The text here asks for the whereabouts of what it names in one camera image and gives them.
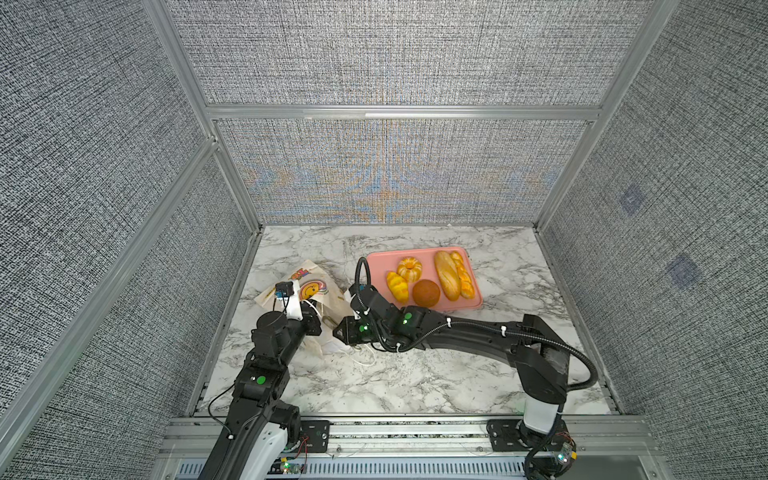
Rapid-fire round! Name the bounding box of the pink plastic tray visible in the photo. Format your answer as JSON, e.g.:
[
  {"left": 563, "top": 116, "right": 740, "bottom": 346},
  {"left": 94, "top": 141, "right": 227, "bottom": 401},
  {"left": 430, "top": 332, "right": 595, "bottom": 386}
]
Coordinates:
[{"left": 367, "top": 246, "right": 483, "bottom": 312}]

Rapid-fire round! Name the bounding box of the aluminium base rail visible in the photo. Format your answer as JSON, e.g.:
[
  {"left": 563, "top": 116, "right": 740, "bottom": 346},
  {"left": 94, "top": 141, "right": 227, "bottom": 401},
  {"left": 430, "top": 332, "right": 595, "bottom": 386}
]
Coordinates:
[{"left": 152, "top": 413, "right": 661, "bottom": 480}]

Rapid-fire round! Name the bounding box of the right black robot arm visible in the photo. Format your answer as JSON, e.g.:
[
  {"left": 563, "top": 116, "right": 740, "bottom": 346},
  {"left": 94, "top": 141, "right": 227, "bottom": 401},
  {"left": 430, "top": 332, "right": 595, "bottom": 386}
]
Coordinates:
[{"left": 333, "top": 257, "right": 599, "bottom": 479}]

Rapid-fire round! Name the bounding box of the round brown fake bun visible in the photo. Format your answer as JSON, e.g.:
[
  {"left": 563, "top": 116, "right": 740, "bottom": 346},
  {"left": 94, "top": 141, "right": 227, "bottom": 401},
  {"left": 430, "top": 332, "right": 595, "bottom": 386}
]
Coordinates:
[{"left": 412, "top": 279, "right": 441, "bottom": 308}]

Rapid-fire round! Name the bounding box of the small yellow fake croissant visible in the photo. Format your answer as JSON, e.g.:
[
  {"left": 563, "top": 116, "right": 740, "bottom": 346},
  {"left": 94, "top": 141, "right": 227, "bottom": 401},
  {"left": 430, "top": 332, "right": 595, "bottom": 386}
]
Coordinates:
[{"left": 386, "top": 271, "right": 409, "bottom": 304}]

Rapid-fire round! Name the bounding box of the twisted yellow fake bread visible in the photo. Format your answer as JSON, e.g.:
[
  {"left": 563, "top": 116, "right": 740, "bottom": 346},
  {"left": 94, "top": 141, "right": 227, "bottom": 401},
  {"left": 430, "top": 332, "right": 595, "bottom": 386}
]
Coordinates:
[{"left": 450, "top": 251, "right": 476, "bottom": 299}]

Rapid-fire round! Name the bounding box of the aluminium cage frame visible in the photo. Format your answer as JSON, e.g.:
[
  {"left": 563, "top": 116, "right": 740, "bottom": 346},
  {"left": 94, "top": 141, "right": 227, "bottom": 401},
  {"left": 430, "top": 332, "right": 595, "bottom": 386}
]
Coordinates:
[{"left": 0, "top": 0, "right": 768, "bottom": 469}]

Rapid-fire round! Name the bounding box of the long golden fake baguette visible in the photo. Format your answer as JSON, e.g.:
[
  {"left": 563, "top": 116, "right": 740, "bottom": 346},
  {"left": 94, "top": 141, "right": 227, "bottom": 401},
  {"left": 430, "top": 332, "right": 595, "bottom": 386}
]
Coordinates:
[{"left": 434, "top": 250, "right": 461, "bottom": 301}]

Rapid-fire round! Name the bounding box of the white printed paper bag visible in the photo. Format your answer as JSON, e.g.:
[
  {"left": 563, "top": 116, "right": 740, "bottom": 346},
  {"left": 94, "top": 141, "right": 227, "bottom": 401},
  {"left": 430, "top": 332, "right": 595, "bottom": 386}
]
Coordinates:
[{"left": 285, "top": 260, "right": 375, "bottom": 366}]

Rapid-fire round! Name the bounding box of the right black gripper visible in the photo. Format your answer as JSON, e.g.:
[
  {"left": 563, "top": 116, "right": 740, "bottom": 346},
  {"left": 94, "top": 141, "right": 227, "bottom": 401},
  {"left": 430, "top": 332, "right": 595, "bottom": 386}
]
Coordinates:
[{"left": 328, "top": 316, "right": 390, "bottom": 346}]

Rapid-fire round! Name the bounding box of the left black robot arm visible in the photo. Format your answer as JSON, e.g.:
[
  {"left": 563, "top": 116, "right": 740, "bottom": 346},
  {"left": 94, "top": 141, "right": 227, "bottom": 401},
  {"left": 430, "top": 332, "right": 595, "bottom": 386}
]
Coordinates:
[{"left": 200, "top": 305, "right": 321, "bottom": 479}]

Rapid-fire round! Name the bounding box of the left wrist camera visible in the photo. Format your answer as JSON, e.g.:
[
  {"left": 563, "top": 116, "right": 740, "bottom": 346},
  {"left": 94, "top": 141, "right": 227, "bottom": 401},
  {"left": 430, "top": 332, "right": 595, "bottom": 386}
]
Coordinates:
[{"left": 275, "top": 280, "right": 303, "bottom": 321}]

